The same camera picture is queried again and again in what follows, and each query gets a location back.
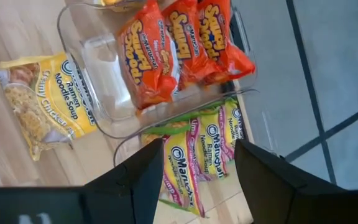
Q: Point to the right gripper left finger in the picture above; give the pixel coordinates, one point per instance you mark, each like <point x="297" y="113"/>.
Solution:
<point x="129" y="193"/>

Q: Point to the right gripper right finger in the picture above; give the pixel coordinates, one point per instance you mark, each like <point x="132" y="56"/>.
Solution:
<point x="275" y="193"/>

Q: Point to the green lime chili ramen packet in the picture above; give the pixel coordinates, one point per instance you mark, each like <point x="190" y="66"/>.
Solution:
<point x="182" y="174"/>
<point x="211" y="146"/>
<point x="233" y="124"/>

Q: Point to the yellow creamy chicken ramen packet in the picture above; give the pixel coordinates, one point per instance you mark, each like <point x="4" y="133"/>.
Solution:
<point x="51" y="93"/>
<point x="110" y="2"/>

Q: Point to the red Saucy Noods packet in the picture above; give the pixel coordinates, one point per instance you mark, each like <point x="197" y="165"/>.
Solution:
<point x="188" y="46"/>
<point x="148" y="62"/>
<point x="222" y="40"/>

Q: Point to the clear plastic bin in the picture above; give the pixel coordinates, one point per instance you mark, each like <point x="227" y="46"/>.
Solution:
<point x="129" y="146"/>
<point x="104" y="77"/>

